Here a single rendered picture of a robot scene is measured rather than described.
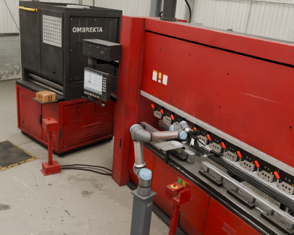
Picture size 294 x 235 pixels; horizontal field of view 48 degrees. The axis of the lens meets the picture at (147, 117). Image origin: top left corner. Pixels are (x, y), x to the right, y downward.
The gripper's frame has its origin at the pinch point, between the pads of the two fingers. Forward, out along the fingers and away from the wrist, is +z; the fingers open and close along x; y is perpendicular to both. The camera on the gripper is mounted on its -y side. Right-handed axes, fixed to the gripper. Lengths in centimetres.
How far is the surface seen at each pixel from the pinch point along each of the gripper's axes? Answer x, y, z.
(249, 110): -20, -50, 8
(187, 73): -9, -33, -78
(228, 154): -29.9, -0.1, 8.9
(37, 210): 89, 188, -81
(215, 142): -26.9, 1.4, -9.0
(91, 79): 45, 50, -179
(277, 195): -66, 7, 53
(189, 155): -32, 41, -34
